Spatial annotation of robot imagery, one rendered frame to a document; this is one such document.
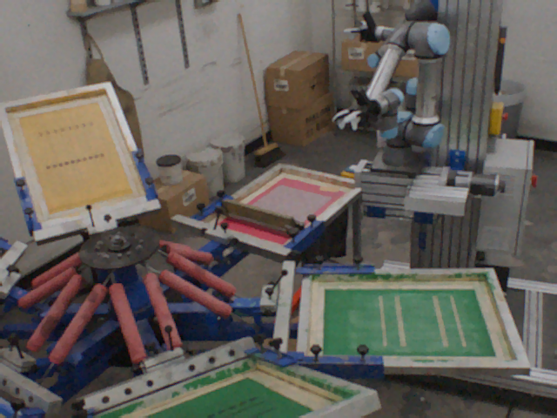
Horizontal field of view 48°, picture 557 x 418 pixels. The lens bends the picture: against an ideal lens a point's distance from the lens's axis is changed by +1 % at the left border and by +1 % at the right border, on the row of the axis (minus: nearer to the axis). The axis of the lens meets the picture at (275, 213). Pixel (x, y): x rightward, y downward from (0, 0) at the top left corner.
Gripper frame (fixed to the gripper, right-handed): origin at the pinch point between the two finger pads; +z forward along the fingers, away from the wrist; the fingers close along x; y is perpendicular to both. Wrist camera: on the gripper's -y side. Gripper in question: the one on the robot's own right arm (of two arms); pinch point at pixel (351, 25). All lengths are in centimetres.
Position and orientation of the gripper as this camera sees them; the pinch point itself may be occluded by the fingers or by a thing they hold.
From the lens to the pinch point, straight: 378.2
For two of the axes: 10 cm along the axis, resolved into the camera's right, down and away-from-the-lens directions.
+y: 1.7, 8.1, 5.6
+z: -6.9, -3.1, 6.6
